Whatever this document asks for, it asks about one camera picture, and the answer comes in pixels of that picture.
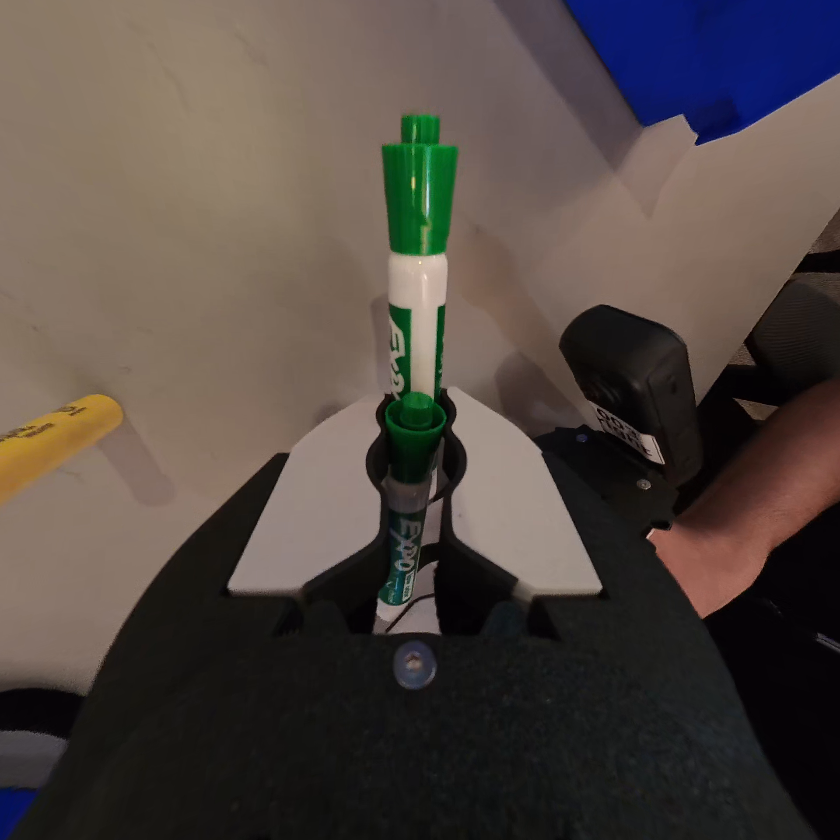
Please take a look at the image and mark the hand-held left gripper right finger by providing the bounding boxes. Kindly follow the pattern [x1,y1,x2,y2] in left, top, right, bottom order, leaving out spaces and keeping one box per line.
[436,386,605,608]

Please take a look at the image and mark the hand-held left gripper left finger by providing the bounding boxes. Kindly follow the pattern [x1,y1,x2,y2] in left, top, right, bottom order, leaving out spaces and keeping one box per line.
[226,394,385,608]

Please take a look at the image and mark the green dry erase marker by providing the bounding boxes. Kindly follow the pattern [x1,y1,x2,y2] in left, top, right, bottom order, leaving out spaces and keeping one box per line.
[375,392,448,624]
[382,113,460,403]

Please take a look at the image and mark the person's right forearm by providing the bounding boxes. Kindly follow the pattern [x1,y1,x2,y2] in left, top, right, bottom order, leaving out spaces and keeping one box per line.
[646,377,840,619]

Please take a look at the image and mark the white desk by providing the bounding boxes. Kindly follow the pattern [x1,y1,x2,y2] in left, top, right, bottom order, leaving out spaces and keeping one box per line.
[0,0,840,697]

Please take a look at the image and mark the yellow highlighter marker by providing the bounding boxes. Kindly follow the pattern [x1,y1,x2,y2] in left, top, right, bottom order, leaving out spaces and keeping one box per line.
[0,394,126,508]

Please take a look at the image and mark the blue sheet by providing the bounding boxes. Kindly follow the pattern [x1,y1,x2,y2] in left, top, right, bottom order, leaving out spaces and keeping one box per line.
[0,787,42,840]
[563,0,840,147]

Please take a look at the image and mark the black and white object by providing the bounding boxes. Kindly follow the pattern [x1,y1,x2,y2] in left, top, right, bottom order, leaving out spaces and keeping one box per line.
[0,686,85,788]

